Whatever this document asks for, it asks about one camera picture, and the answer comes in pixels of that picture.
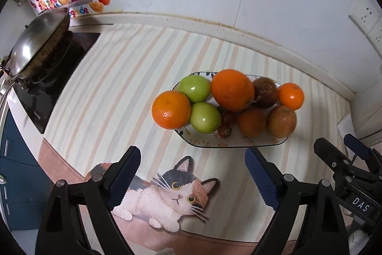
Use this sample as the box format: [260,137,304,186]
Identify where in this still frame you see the yellowish red apple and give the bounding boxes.
[266,105,297,138]

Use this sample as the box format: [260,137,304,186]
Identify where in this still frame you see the dark orange tangerine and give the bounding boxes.
[237,107,266,138]

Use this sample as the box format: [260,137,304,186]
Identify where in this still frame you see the cherry tomato with stem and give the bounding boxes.
[218,124,232,138]

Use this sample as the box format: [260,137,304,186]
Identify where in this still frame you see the bright orange tangerine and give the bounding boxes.
[278,82,304,111]

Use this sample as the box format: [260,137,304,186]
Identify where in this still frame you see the large red apple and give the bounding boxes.
[252,77,278,109]

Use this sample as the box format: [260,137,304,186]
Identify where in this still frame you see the smaller green apple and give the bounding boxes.
[190,102,221,134]

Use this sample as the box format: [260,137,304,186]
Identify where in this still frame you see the shaded orange tangerine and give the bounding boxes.
[152,91,191,130]

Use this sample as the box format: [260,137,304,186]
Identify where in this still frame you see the large orange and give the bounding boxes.
[211,69,255,112]

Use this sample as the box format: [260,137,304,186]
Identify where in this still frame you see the larger green apple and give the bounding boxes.
[177,75,211,103]

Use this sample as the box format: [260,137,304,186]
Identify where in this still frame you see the white folded paper towel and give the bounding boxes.
[337,113,355,160]

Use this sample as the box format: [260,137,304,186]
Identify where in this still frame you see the blue cabinet drawers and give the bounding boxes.
[1,112,53,231]

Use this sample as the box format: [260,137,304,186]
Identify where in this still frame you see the black induction cooktop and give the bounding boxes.
[14,31,100,133]

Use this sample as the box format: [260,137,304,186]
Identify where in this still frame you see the steel wok with lid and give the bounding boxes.
[1,7,70,83]

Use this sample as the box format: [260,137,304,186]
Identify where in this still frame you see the white wall socket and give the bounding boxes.
[349,0,381,53]

